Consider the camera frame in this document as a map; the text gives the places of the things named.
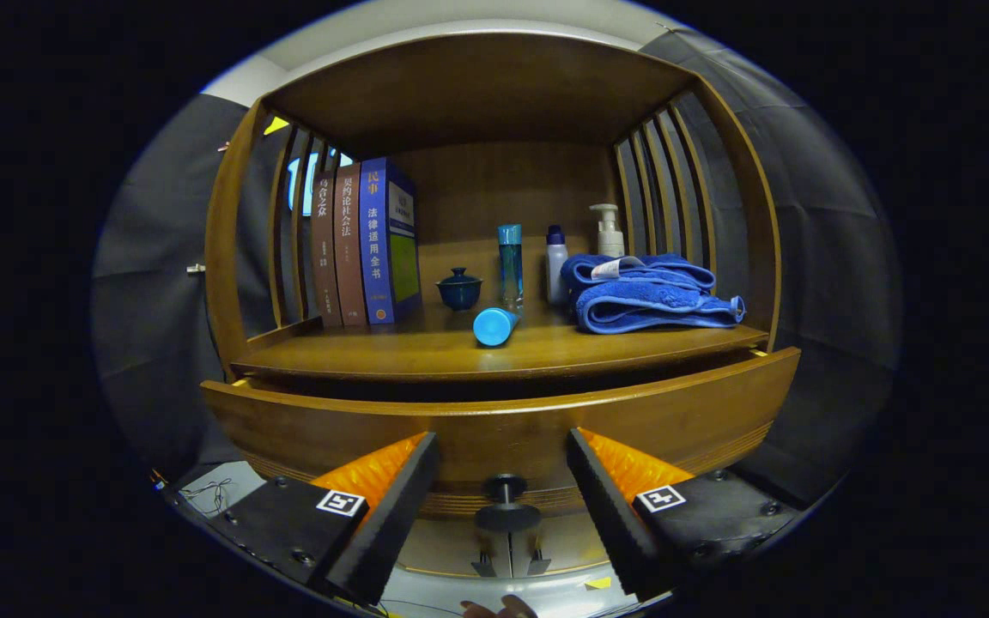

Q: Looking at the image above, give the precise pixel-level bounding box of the reddish brown book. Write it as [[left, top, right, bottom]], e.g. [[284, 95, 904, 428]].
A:
[[334, 162, 369, 326]]

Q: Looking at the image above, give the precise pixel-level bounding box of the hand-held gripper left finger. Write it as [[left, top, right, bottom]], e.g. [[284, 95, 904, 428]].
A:
[[194, 432, 441, 606]]

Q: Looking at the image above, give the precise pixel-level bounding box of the white pump bottle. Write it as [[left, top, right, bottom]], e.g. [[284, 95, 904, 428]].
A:
[[590, 203, 626, 258]]

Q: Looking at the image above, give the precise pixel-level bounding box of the blue lidded teacup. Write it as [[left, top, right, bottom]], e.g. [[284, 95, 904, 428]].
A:
[[436, 267, 484, 312]]

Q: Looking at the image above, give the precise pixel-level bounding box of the dark brown book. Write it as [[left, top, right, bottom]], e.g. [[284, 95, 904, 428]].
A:
[[312, 169, 345, 328]]

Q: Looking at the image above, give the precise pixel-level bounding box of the teal glass bottle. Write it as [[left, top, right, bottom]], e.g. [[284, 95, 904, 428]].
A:
[[497, 224, 525, 310]]

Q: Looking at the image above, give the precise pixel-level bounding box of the white bottle with blue cap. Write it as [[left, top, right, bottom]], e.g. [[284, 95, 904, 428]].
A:
[[545, 225, 569, 306]]

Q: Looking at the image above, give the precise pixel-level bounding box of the blue and white tube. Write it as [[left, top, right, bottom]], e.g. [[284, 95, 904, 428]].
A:
[[472, 306, 521, 348]]

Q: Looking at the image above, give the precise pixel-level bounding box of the blue book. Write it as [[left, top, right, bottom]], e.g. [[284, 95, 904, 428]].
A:
[[359, 157, 422, 325]]

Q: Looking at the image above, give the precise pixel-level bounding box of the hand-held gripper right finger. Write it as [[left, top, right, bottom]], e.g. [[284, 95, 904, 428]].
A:
[[565, 427, 804, 602]]

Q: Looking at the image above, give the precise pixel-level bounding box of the wooden cabinet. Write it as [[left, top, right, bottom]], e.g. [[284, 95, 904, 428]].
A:
[[203, 33, 783, 580]]

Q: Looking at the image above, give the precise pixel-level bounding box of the thin white cable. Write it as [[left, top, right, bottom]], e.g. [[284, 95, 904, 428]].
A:
[[179, 478, 235, 516]]

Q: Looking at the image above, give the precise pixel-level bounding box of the blue folded towel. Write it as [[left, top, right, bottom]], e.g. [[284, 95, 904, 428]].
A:
[[561, 252, 747, 335]]

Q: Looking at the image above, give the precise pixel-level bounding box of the wooden drawer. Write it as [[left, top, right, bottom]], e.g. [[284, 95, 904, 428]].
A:
[[200, 346, 803, 520]]

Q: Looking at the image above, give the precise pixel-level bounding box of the black drawer knob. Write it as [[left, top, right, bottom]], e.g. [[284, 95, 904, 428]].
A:
[[475, 474, 543, 533]]

